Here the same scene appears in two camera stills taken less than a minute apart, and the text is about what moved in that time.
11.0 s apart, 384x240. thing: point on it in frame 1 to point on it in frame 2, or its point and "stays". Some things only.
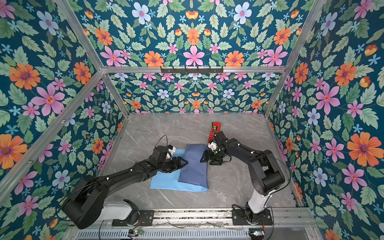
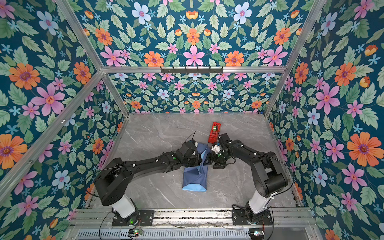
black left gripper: x=177 y=165 to x=199 y=160
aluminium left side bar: x=20 y=169 stays
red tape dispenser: x=216 y=128 stays
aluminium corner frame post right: x=298 y=52 stays
